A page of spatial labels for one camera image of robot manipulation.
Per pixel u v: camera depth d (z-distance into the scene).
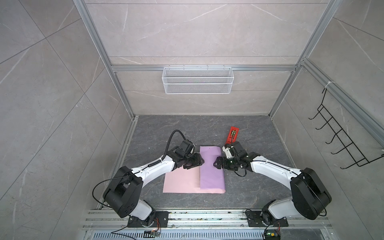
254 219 0.72
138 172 0.47
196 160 0.75
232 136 1.01
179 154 0.67
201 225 0.73
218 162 0.80
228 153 0.74
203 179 0.82
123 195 0.43
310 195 0.43
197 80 1.03
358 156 0.60
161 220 0.73
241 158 0.67
